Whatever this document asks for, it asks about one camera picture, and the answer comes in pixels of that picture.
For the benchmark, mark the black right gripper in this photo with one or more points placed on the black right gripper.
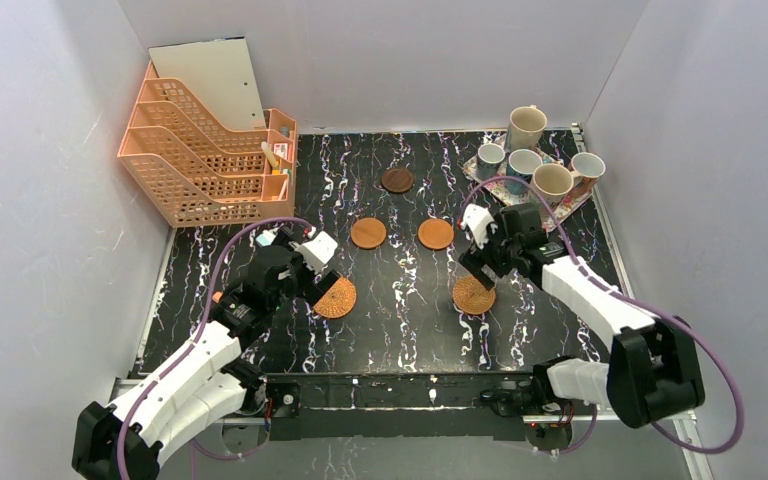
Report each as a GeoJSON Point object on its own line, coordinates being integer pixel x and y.
{"type": "Point", "coordinates": [483, 259]}

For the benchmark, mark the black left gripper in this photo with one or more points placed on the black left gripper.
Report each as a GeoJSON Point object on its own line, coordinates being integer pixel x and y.
{"type": "Point", "coordinates": [309, 278]}

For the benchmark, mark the woven rattan coaster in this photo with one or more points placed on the woven rattan coaster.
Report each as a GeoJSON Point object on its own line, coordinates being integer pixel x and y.
{"type": "Point", "coordinates": [338, 301]}
{"type": "Point", "coordinates": [471, 297]}

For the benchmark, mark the light wooden coaster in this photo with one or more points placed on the light wooden coaster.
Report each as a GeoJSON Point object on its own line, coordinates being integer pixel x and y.
{"type": "Point", "coordinates": [436, 234]}
{"type": "Point", "coordinates": [368, 233]}

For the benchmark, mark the dark wooden coaster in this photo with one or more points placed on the dark wooden coaster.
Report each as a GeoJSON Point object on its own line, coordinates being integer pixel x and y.
{"type": "Point", "coordinates": [397, 180]}

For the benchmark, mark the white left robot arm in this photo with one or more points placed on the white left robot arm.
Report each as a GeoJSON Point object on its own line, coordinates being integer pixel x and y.
{"type": "Point", "coordinates": [207, 378]}

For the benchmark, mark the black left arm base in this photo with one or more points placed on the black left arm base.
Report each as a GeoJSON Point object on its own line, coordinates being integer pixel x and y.
{"type": "Point", "coordinates": [271, 397]}

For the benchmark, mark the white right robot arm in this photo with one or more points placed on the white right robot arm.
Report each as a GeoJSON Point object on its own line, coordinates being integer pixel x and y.
{"type": "Point", "coordinates": [653, 369]}

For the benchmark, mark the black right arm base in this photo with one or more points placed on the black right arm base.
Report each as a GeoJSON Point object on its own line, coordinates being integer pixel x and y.
{"type": "Point", "coordinates": [510, 399]}

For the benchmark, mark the light blue stapler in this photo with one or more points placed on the light blue stapler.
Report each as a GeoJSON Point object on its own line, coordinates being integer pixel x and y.
{"type": "Point", "coordinates": [266, 238]}

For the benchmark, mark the floral tray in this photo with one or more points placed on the floral tray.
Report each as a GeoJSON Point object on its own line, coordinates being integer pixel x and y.
{"type": "Point", "coordinates": [556, 146]}

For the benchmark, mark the large beige floral mug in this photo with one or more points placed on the large beige floral mug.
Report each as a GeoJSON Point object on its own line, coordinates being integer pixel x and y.
{"type": "Point", "coordinates": [552, 182]}

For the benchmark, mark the blue patterned mug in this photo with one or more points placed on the blue patterned mug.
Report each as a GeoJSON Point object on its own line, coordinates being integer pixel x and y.
{"type": "Point", "coordinates": [521, 164]}

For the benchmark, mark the small grey mug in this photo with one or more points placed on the small grey mug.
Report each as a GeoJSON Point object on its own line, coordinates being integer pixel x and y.
{"type": "Point", "coordinates": [489, 158]}

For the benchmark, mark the white and red mug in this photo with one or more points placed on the white and red mug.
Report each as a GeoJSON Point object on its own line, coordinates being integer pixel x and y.
{"type": "Point", "coordinates": [586, 169]}

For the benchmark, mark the tall beige mug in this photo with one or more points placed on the tall beige mug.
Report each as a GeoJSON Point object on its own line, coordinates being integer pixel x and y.
{"type": "Point", "coordinates": [525, 127]}

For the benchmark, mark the orange plastic file organizer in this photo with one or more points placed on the orange plastic file organizer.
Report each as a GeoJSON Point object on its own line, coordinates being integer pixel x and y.
{"type": "Point", "coordinates": [199, 173]}

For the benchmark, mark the white board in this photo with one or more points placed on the white board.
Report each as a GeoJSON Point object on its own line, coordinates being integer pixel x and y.
{"type": "Point", "coordinates": [220, 74]}

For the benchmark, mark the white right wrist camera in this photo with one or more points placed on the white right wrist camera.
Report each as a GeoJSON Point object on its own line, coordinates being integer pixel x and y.
{"type": "Point", "coordinates": [480, 223]}

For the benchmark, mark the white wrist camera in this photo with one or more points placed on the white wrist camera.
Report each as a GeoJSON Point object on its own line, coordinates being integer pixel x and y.
{"type": "Point", "coordinates": [480, 223]}
{"type": "Point", "coordinates": [317, 251]}

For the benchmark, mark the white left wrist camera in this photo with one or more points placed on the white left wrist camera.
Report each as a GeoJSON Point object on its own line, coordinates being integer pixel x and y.
{"type": "Point", "coordinates": [317, 251]}

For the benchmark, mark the aluminium frame rail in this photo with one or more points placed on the aluminium frame rail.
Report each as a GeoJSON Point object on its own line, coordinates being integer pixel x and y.
{"type": "Point", "coordinates": [389, 405]}

